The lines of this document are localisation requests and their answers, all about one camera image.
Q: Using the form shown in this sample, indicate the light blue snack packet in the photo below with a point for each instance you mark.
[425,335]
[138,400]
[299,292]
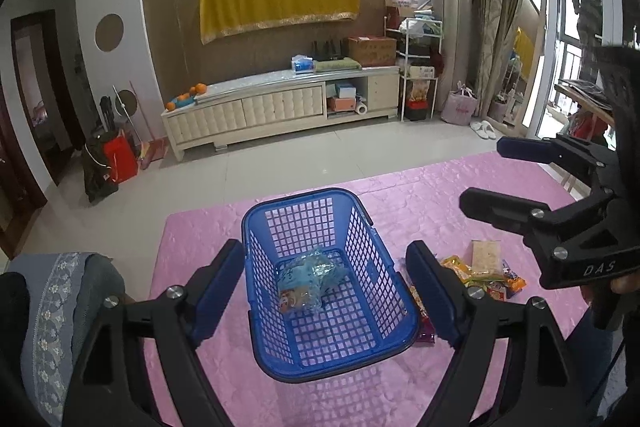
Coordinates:
[312,274]

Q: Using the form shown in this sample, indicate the small red snack packet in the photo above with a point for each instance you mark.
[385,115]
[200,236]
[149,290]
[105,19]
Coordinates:
[495,293]

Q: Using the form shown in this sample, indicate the green folded towel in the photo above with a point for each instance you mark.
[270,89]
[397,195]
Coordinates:
[337,65]

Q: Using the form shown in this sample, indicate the white slipper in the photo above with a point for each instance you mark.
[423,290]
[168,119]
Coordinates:
[478,128]
[490,131]

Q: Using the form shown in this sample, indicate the dark wooden door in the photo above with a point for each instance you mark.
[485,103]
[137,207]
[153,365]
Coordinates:
[30,107]

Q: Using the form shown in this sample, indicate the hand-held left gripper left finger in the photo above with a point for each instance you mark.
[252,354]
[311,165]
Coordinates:
[220,294]

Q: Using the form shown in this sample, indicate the arched standing mirror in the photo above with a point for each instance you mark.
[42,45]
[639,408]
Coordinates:
[525,57]

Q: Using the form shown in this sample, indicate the black cloth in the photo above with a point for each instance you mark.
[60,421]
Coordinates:
[10,332]

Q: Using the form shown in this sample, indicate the blue tissue box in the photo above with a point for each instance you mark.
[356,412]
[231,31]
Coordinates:
[302,64]

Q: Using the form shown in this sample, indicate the blue plastic basket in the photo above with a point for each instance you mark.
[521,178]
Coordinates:
[350,332]

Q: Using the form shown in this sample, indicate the grey floral chair cover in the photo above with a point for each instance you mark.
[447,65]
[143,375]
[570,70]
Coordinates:
[55,307]

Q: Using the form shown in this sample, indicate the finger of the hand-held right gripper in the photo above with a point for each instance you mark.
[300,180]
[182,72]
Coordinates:
[495,207]
[522,149]

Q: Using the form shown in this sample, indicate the white metal rack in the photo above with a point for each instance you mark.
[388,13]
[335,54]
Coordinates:
[420,57]

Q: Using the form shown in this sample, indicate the black bag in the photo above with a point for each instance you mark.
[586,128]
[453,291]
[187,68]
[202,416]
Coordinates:
[95,172]

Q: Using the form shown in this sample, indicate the pink shopping bag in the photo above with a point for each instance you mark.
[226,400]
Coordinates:
[460,107]

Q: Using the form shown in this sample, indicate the orange box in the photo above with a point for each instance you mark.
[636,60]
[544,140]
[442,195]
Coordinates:
[345,104]

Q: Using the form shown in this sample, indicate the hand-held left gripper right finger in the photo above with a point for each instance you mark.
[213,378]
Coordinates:
[431,294]

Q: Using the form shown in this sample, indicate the tall standing air conditioner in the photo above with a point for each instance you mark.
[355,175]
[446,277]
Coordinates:
[450,17]

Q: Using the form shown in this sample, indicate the white paper roll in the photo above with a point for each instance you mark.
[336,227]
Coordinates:
[361,108]

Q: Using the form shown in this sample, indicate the cream tv cabinet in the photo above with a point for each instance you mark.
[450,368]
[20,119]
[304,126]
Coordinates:
[260,109]

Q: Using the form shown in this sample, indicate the beige cracker packet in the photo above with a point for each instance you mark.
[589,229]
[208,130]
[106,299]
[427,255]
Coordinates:
[486,257]

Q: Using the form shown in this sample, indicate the patterned beige curtain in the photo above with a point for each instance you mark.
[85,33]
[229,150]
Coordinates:
[487,7]

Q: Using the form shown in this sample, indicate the small orange snack packet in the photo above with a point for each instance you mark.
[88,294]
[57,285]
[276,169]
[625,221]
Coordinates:
[456,268]

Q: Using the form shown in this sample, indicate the pink quilted tablecloth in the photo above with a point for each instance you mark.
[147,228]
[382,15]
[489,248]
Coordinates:
[440,207]

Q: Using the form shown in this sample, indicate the orange and blue snack packet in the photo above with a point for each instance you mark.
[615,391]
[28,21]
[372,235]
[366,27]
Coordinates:
[514,279]

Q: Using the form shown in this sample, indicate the brown cardboard box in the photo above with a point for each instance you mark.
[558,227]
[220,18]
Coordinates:
[372,51]

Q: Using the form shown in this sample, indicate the broom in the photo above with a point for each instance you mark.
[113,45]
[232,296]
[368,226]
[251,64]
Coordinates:
[150,152]

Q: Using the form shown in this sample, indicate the brown round wall disc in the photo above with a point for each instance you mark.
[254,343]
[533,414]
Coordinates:
[109,33]

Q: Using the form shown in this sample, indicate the person's blue trousers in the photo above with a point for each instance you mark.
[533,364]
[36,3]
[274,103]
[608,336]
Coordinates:
[595,357]

